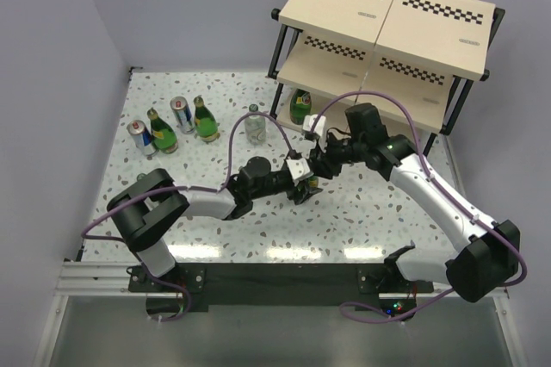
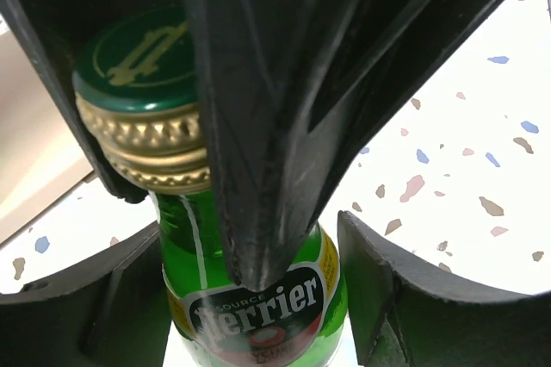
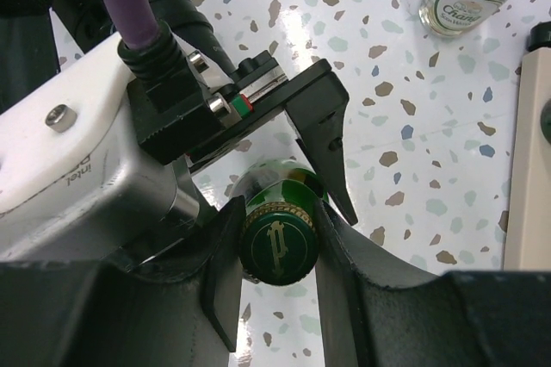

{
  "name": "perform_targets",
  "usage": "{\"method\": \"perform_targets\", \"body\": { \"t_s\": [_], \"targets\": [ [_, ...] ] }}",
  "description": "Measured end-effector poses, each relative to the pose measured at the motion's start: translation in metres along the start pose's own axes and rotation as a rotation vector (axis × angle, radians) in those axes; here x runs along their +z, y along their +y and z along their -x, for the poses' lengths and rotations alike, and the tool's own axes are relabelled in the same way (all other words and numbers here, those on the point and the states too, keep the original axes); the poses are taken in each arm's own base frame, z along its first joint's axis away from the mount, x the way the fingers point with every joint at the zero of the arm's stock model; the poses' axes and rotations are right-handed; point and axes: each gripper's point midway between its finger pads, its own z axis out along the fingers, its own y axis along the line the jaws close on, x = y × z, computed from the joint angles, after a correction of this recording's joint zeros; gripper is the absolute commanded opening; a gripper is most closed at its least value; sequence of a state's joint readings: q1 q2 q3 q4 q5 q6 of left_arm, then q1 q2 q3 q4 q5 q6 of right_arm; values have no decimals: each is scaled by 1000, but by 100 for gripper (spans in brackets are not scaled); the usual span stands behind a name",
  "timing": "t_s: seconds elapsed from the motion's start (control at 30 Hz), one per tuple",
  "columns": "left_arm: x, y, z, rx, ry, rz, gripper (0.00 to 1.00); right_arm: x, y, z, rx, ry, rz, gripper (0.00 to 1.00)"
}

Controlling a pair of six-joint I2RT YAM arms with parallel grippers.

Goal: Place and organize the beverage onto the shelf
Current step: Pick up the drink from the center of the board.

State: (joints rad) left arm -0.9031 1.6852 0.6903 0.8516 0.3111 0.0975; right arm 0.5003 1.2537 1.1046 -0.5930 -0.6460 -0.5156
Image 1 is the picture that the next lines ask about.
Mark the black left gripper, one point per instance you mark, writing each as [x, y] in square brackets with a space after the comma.
[299, 196]

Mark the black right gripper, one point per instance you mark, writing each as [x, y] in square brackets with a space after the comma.
[320, 160]

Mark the green Perrier bottle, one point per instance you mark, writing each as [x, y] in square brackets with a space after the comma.
[205, 124]
[311, 184]
[164, 137]

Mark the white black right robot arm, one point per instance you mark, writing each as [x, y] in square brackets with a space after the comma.
[486, 252]

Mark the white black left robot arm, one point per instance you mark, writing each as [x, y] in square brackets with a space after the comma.
[144, 213]

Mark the green bottle on shelf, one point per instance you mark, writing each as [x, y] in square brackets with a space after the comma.
[300, 106]

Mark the beige three-tier shelf unit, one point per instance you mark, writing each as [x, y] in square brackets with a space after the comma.
[416, 60]

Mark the clear bottle green cap centre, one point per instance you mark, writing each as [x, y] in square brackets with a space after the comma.
[255, 126]

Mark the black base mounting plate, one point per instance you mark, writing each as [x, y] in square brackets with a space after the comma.
[199, 286]

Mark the silver blue can back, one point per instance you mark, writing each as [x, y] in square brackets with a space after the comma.
[182, 113]

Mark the silver blue can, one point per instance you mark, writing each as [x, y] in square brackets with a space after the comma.
[142, 138]
[182, 113]

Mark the silver blue can front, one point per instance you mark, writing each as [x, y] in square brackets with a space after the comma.
[142, 138]

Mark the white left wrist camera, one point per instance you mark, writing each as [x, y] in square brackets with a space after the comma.
[299, 169]

